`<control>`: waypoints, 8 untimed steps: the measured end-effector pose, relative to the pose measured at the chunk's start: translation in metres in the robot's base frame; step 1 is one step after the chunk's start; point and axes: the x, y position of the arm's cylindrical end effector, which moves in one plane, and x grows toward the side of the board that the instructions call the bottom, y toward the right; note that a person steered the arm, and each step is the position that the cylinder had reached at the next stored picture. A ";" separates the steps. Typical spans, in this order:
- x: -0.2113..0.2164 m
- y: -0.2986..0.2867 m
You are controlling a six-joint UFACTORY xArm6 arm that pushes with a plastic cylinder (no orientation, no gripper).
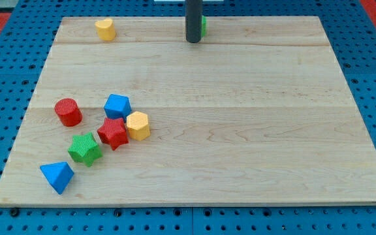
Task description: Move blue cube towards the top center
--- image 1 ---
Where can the blue cube block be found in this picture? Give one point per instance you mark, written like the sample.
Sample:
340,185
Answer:
117,106

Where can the yellow hexagon block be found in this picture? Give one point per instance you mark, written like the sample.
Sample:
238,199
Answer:
138,125

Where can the wooden board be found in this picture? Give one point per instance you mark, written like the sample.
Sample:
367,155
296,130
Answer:
258,113

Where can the red star block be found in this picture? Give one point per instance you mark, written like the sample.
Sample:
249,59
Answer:
113,132

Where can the green block behind rod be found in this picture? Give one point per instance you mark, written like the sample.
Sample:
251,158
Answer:
203,26

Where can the green star block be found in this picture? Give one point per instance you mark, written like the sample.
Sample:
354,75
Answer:
84,149

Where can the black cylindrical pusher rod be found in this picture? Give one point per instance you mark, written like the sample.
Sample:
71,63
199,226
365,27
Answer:
193,20

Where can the yellow heart block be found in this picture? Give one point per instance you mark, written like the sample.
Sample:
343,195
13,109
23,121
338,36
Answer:
105,29

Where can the red cylinder block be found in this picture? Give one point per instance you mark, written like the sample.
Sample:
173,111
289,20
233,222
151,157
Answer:
68,112

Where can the blue triangle block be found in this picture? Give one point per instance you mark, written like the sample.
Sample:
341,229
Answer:
58,175

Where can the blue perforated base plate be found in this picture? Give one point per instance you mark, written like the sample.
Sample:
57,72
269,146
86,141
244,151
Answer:
24,45

